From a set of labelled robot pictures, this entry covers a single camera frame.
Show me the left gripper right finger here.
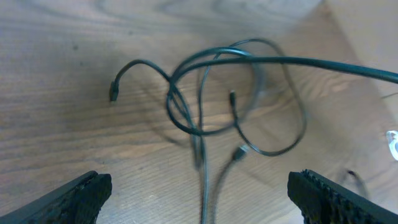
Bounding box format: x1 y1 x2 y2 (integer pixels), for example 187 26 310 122
287 169 397 224

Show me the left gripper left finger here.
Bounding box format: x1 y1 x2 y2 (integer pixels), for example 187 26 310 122
1 170 112 224

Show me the white usb cable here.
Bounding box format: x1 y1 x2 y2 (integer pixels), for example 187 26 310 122
385 129 398 162

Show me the black usb cable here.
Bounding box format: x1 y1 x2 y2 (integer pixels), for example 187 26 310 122
108 37 308 224
164 46 398 224

